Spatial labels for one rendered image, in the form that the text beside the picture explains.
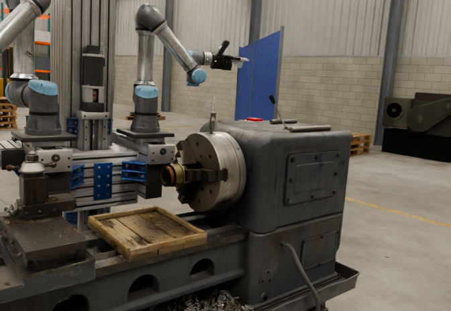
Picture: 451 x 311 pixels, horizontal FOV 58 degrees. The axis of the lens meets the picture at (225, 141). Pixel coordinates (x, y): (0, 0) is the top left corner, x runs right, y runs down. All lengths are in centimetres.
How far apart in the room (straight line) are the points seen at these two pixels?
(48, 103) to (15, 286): 92
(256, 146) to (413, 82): 1028
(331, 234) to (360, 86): 1042
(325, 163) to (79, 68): 125
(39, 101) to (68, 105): 25
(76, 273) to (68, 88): 111
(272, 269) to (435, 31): 1037
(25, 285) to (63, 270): 10
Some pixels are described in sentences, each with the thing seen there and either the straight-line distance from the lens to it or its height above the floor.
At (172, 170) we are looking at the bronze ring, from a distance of 150.
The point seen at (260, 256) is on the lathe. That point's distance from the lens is 166.
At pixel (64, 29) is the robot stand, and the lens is 211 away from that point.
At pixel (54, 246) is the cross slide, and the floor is 97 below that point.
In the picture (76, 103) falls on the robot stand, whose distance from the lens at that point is 213.
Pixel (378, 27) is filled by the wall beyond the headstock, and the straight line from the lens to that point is 1227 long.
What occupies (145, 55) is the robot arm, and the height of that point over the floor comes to 155.
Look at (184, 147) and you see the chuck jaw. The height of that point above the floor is 117.
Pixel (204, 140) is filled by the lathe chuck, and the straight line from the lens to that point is 154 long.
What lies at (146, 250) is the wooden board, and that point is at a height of 89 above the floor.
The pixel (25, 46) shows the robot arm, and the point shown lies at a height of 154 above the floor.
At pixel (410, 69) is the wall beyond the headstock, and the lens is 1175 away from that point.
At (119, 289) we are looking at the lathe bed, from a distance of 140.
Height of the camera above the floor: 144
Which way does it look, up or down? 8 degrees down
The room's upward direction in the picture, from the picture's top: 4 degrees clockwise
